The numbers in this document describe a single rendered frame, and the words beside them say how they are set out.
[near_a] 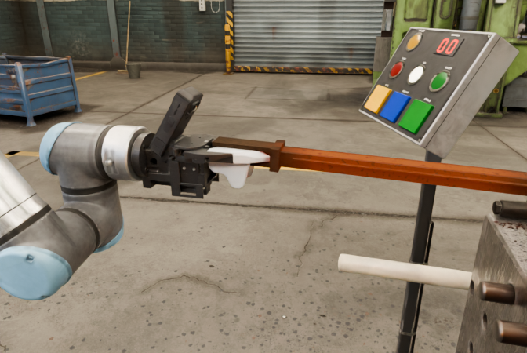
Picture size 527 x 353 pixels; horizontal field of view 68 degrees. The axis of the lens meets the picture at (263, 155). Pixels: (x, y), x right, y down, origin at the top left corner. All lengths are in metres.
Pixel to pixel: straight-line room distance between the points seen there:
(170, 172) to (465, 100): 0.66
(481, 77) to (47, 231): 0.88
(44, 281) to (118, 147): 0.21
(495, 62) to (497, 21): 4.62
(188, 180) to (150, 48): 8.79
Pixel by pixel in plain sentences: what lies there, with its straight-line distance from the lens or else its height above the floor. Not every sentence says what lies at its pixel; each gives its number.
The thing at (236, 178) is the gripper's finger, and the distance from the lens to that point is 0.58.
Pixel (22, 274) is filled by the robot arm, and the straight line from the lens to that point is 0.63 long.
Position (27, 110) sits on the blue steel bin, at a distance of 5.24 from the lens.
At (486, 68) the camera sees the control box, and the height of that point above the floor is 1.13.
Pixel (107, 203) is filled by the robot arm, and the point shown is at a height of 0.93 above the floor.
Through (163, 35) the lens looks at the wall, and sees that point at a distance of 9.22.
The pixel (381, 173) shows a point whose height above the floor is 1.03.
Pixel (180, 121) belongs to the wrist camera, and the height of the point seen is 1.09.
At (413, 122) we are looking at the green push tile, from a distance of 0.99.
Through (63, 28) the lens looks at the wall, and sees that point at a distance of 10.31.
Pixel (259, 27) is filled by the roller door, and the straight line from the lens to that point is 8.60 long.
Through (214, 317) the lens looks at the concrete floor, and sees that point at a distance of 1.85.
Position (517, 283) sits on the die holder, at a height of 0.90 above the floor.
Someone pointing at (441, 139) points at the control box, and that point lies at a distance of 0.98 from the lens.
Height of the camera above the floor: 1.24
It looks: 20 degrees down
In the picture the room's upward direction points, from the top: straight up
